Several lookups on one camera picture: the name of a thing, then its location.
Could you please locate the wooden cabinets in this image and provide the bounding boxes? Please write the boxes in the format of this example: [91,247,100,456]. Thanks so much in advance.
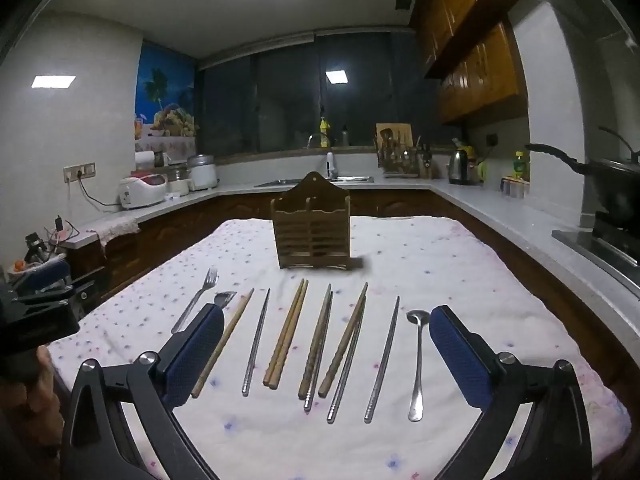
[62,182,626,401]
[409,0,532,126]

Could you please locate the wooden upper cabinets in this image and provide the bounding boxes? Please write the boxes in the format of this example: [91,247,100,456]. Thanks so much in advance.
[409,0,532,126]

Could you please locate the white red rice cooker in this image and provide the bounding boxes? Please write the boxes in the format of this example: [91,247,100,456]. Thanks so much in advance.
[118,173,169,210]

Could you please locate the dark kitchen window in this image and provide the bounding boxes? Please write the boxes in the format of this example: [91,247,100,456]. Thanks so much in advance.
[196,30,441,157]

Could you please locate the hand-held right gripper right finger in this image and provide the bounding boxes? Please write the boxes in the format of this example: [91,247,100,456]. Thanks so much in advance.
[429,305,596,480]

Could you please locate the long metal spoon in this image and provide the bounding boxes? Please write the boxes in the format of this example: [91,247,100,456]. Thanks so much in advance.
[405,309,432,422]

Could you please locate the wall power strip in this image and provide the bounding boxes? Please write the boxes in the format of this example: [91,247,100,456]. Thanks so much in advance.
[63,162,96,184]

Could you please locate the metal chopstick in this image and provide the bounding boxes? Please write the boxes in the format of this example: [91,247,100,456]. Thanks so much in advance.
[327,295,367,424]
[303,290,334,412]
[364,295,401,424]
[242,288,271,397]

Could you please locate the white lace cloth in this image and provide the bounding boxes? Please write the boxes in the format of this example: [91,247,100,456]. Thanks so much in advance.
[84,214,142,247]

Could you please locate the steel kitchen sink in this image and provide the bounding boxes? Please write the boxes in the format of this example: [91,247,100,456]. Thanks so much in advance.
[254,175,374,189]

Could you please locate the metal dish rack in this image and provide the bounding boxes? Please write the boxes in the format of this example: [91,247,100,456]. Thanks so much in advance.
[376,130,421,179]

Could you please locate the steel electric kettle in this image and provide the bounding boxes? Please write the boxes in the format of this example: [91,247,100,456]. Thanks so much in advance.
[447,148,476,186]

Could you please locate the gas stove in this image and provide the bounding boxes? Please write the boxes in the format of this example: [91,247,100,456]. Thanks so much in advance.
[551,210,640,302]

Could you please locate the wooden chopstick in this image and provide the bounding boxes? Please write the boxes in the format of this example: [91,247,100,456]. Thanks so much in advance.
[263,278,305,387]
[298,283,332,401]
[191,288,255,399]
[268,280,309,389]
[318,282,369,396]

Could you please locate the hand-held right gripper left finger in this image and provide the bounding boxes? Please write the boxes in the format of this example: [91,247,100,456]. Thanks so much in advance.
[62,302,226,480]

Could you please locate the metal fork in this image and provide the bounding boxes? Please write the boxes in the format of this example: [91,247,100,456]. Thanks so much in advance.
[171,267,220,334]

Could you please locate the wooden utensil holder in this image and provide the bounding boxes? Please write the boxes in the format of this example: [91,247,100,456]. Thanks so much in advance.
[270,171,351,272]

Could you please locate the wooden cutting board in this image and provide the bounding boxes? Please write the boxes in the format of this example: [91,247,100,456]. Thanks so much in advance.
[375,123,412,152]

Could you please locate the steel lidded pot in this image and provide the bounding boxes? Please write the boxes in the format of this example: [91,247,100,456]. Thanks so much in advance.
[186,154,220,192]

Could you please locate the row of spice containers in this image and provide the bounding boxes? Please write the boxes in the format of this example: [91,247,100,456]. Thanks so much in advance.
[502,176,531,200]

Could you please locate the small white cooker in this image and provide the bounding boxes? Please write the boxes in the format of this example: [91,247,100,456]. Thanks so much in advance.
[166,165,190,199]

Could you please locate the tropical fruit wall poster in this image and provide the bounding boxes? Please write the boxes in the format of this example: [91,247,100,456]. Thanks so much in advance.
[134,41,197,154]

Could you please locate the black wok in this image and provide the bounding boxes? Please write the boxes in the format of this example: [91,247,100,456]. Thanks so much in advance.
[524,126,640,227]

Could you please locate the wooden lower cabinets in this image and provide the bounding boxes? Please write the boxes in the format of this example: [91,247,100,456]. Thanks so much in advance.
[62,182,626,401]

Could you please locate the black device with cables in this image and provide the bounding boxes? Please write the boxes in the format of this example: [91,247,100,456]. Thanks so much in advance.
[22,214,82,267]

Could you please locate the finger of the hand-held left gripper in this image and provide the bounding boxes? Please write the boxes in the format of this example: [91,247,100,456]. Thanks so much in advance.
[12,255,107,311]

